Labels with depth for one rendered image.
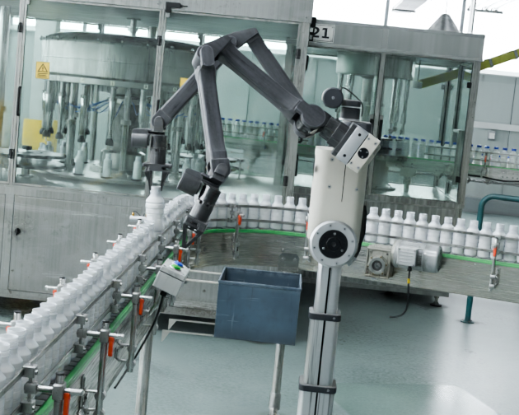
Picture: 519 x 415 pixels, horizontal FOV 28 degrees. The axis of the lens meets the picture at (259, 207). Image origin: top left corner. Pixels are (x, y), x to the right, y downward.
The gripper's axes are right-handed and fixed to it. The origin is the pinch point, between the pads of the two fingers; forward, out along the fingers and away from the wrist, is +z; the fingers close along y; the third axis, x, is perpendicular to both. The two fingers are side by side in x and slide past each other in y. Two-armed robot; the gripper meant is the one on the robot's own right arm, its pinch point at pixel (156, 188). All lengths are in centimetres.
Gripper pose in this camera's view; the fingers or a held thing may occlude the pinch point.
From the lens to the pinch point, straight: 377.4
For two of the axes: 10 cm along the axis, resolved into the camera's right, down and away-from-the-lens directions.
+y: -10.0, -0.8, 0.3
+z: -0.8, 9.9, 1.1
